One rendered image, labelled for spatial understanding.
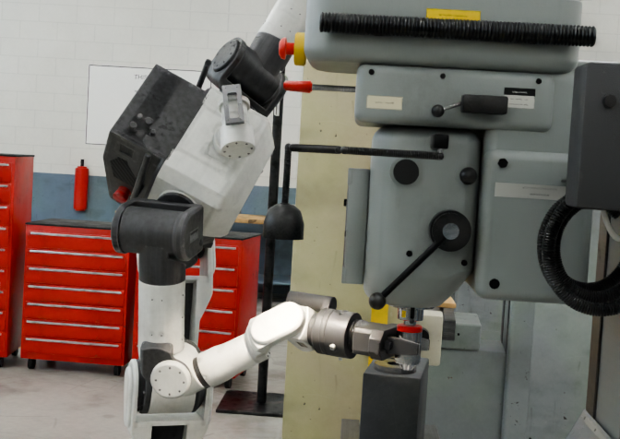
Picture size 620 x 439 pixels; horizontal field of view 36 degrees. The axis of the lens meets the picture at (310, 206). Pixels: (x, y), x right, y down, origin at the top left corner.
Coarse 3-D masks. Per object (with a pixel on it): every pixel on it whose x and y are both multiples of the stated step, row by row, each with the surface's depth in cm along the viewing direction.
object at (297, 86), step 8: (288, 80) 185; (296, 80) 185; (288, 88) 184; (296, 88) 184; (304, 88) 184; (312, 88) 184; (320, 88) 184; (328, 88) 184; (336, 88) 184; (344, 88) 184; (352, 88) 184
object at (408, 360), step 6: (396, 336) 176; (402, 336) 174; (408, 336) 174; (414, 336) 174; (420, 336) 175; (420, 342) 175; (420, 348) 175; (420, 354) 176; (396, 360) 176; (402, 360) 175; (408, 360) 174; (414, 360) 175; (420, 360) 176
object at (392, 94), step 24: (360, 72) 163; (384, 72) 162; (408, 72) 162; (432, 72) 162; (456, 72) 162; (480, 72) 162; (504, 72) 162; (360, 96) 163; (384, 96) 162; (408, 96) 162; (432, 96) 162; (456, 96) 162; (528, 96) 161; (552, 96) 162; (360, 120) 164; (384, 120) 163; (408, 120) 163; (432, 120) 162; (456, 120) 162; (480, 120) 162; (504, 120) 162; (528, 120) 162
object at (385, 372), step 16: (368, 368) 204; (384, 368) 201; (416, 368) 207; (368, 384) 199; (384, 384) 199; (400, 384) 198; (416, 384) 197; (368, 400) 200; (384, 400) 199; (400, 400) 198; (416, 400) 197; (368, 416) 200; (384, 416) 199; (400, 416) 198; (416, 416) 198; (368, 432) 200; (384, 432) 199; (400, 432) 198; (416, 432) 198
